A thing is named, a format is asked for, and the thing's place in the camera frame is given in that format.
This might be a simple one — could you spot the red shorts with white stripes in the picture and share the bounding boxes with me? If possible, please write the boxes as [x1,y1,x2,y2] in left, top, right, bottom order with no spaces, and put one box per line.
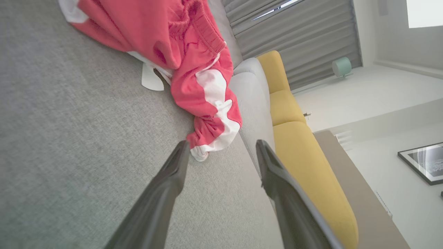
[58,0,243,162]

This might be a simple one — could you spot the yellow sofa back cushion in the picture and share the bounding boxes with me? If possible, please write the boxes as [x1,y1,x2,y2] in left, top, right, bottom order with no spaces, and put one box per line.
[273,121,359,249]
[269,90,307,127]
[257,50,291,94]

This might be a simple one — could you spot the grey sofa seat cushion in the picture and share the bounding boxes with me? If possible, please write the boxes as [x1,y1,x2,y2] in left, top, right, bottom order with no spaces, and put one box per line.
[229,71,276,180]
[233,57,266,77]

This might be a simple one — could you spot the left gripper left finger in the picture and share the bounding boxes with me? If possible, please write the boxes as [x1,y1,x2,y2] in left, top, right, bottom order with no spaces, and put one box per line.
[104,140,191,249]

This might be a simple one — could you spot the white flat box device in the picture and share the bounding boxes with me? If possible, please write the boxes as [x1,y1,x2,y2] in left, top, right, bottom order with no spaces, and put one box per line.
[375,190,394,219]

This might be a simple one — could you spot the large grey sofa seat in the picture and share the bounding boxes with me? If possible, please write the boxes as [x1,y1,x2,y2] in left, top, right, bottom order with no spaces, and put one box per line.
[0,0,285,249]

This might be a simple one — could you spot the black-framed tower photograph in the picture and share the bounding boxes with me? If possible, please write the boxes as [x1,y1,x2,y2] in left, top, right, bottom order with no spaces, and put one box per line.
[397,142,443,186]

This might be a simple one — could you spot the white slatted rack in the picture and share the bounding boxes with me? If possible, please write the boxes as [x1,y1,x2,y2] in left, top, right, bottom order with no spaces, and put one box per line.
[335,131,353,151]

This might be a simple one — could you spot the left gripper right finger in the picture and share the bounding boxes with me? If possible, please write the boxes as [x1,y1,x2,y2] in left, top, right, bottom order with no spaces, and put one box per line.
[255,139,344,249]

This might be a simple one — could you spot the mint shade floor lamp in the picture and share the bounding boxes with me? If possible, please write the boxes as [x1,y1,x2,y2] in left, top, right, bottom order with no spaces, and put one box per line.
[332,56,354,79]

